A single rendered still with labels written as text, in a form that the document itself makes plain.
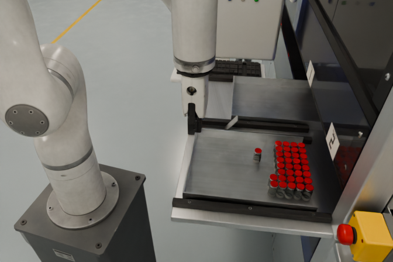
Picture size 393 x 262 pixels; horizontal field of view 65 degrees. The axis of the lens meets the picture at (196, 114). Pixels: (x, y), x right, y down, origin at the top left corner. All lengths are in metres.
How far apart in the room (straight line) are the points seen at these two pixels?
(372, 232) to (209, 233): 1.22
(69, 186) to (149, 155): 1.45
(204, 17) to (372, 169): 0.42
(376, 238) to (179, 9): 0.55
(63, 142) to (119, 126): 1.77
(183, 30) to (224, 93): 0.69
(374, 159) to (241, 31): 1.05
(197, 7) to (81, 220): 0.60
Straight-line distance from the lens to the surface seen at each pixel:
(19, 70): 0.60
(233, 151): 0.97
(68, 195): 0.83
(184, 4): 0.54
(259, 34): 1.58
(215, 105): 1.16
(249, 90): 1.25
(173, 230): 1.83
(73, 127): 0.74
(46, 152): 0.74
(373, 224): 0.72
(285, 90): 1.28
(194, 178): 0.90
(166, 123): 2.45
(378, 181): 0.70
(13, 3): 0.60
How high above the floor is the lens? 1.57
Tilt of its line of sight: 38 degrees down
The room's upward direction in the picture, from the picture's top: straight up
